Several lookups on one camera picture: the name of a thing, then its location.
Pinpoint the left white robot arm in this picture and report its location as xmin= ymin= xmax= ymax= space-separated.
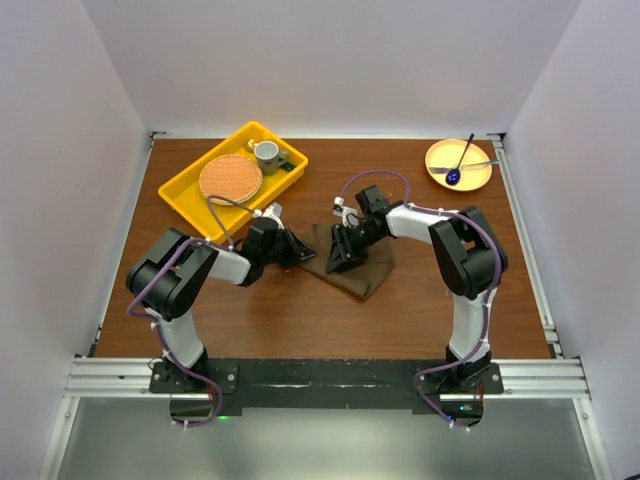
xmin=126 ymin=218 xmax=316 ymax=392

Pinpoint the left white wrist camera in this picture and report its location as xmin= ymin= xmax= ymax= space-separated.
xmin=252 ymin=202 xmax=284 ymax=229

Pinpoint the yellow round plate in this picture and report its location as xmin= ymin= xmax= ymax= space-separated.
xmin=424 ymin=139 xmax=497 ymax=192

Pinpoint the yellow plastic tray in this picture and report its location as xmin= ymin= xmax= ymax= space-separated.
xmin=158 ymin=121 xmax=308 ymax=243

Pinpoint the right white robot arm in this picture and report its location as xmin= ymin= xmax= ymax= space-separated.
xmin=326 ymin=185 xmax=508 ymax=393

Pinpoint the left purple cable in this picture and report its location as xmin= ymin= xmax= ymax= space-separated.
xmin=126 ymin=194 xmax=261 ymax=429

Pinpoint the iridescent fork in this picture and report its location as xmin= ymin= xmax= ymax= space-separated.
xmin=427 ymin=159 xmax=499 ymax=174

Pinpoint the grey ceramic mug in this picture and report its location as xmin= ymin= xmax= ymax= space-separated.
xmin=253 ymin=140 xmax=289 ymax=176

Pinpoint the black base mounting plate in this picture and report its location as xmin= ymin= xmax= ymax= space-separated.
xmin=149 ymin=358 xmax=505 ymax=426

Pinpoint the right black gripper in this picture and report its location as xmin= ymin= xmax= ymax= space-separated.
xmin=326 ymin=222 xmax=385 ymax=274

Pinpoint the brown cloth napkin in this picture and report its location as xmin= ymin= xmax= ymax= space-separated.
xmin=299 ymin=223 xmax=395 ymax=301

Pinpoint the orange woven coaster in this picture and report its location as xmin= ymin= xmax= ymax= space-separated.
xmin=199 ymin=154 xmax=263 ymax=204

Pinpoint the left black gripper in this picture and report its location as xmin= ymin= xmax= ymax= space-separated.
xmin=260 ymin=223 xmax=313 ymax=269

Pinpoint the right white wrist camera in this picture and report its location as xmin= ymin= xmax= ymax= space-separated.
xmin=332 ymin=196 xmax=356 ymax=224

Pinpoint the purple iridescent spoon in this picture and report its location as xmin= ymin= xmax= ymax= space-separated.
xmin=445 ymin=133 xmax=475 ymax=186

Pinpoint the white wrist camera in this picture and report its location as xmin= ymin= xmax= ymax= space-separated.
xmin=252 ymin=202 xmax=284 ymax=229
xmin=332 ymin=196 xmax=356 ymax=224

